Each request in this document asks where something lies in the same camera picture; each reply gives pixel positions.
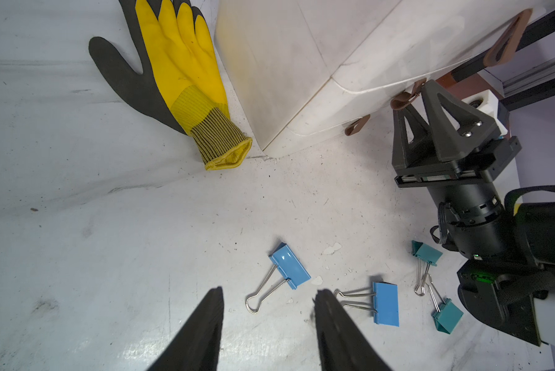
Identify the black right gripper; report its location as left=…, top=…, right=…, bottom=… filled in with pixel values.
left=392, top=80, right=522, bottom=258

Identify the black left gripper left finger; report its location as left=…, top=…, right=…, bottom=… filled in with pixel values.
left=149, top=287, right=224, bottom=370

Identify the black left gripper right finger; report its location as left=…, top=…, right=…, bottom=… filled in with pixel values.
left=314, top=290, right=390, bottom=370

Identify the blue binder clip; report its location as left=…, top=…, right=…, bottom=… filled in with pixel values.
left=334, top=282, right=399, bottom=327
left=245, top=243, right=311, bottom=315

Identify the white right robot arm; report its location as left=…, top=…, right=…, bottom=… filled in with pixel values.
left=390, top=79, right=555, bottom=346

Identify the teal binder clip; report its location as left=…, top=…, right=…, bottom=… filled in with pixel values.
left=426, top=275, right=464, bottom=335
left=411, top=241, right=443, bottom=296

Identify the white three-drawer cabinet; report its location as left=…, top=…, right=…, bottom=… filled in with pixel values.
left=215, top=0, right=555, bottom=158

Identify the yellow black work glove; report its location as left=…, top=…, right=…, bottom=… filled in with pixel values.
left=89, top=0, right=253, bottom=171

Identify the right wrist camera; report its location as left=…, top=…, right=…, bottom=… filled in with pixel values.
left=462, top=90, right=509, bottom=138

